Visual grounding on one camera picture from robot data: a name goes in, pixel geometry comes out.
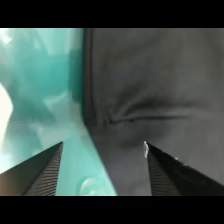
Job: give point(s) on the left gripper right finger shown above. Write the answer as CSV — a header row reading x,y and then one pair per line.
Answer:
x,y
176,178

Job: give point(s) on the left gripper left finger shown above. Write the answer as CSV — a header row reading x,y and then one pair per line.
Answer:
x,y
40,175

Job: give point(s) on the black garment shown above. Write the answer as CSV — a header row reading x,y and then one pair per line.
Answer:
x,y
156,86

